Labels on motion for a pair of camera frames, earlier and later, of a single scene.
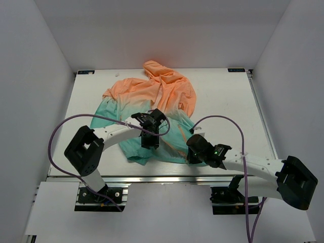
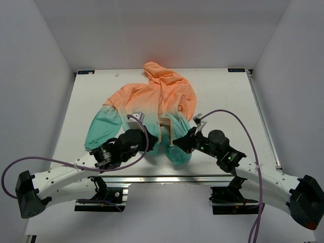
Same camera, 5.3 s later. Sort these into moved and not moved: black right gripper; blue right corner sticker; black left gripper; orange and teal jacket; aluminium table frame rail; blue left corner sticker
Moved: black right gripper; orange and teal jacket; black left gripper
Not moved: blue left corner sticker; blue right corner sticker; aluminium table frame rail
